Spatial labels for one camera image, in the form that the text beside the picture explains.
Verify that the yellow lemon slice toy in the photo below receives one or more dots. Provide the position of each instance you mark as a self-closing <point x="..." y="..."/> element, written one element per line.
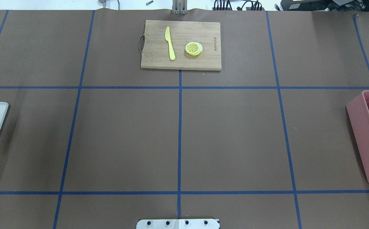
<point x="194" y="48"/>

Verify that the bamboo cutting board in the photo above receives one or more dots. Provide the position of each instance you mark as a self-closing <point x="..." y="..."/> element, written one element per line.
<point x="155" y="48"/>

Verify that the yellow plastic knife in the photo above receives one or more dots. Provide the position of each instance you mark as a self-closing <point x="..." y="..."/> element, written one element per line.
<point x="172" y="56"/>

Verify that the aluminium frame post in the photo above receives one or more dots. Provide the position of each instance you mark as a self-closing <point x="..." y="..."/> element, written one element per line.
<point x="179" y="7"/>

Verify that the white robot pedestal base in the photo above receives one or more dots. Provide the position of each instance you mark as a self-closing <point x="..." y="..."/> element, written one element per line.
<point x="178" y="224"/>

